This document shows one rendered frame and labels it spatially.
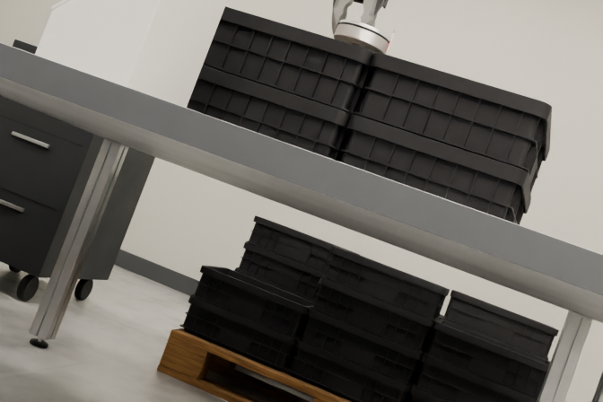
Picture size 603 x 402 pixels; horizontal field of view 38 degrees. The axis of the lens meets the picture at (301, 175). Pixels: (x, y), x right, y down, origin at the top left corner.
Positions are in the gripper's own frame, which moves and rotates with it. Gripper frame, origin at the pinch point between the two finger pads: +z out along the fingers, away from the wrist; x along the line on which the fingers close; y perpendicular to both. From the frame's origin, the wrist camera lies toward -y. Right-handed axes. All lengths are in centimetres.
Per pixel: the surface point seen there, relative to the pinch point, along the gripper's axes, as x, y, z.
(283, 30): 4.2, -19.1, 9.4
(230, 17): 14.2, -19.3, 9.6
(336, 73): -6.9, -17.3, 13.9
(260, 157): -17, -61, 38
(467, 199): -33.9, -16.2, 28.0
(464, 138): -30.4, -16.4, 18.8
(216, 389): 44, 125, 86
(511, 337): -38, 173, 36
